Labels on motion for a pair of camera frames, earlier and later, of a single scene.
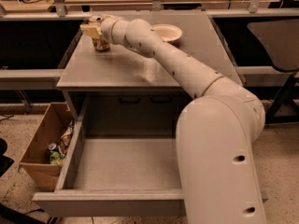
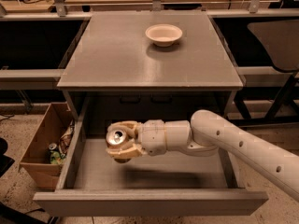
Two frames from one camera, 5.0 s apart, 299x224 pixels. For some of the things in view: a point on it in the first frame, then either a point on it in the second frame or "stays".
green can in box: x=55 y=157 stays
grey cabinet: x=124 y=84 stays
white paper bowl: x=168 y=33 stays
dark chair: x=280 y=40 stays
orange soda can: x=100 y=43 → x=118 y=138
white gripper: x=106 y=27 → x=152 y=137
